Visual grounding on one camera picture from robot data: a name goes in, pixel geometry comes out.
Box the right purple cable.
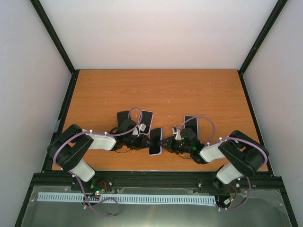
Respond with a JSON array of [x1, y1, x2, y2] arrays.
[[178, 115, 269, 211]]

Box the pale blue phone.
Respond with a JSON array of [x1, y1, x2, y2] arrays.
[[184, 116, 198, 137]]

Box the pink phone case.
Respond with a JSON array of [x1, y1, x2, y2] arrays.
[[139, 110, 154, 136]]

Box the purple cable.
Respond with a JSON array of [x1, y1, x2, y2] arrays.
[[53, 106, 143, 217], [178, 115, 269, 211]]

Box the black frame post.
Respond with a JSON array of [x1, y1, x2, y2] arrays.
[[30, 0, 77, 74], [238, 0, 288, 73]]

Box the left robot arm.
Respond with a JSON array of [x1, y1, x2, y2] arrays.
[[47, 118, 151, 191]]

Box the right black frame post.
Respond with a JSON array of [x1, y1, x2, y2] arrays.
[[238, 0, 288, 73]]

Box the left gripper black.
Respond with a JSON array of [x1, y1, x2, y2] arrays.
[[124, 134, 154, 150]]

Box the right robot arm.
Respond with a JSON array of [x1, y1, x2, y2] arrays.
[[157, 128, 269, 189]]

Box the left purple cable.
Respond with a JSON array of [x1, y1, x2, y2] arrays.
[[53, 106, 143, 217]]

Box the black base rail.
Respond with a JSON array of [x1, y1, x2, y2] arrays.
[[30, 170, 237, 196]]

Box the left black frame post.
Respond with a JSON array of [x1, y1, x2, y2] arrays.
[[30, 0, 77, 74]]

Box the black phone case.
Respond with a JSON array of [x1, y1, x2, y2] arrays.
[[117, 111, 129, 127]]

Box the lavender phone case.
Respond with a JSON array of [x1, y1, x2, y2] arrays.
[[148, 127, 163, 156]]

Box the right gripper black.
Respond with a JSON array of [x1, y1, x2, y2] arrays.
[[158, 135, 192, 155]]

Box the light blue cable duct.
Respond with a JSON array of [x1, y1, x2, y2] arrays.
[[36, 192, 216, 206]]

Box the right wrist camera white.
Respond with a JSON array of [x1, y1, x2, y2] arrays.
[[172, 127, 182, 140]]

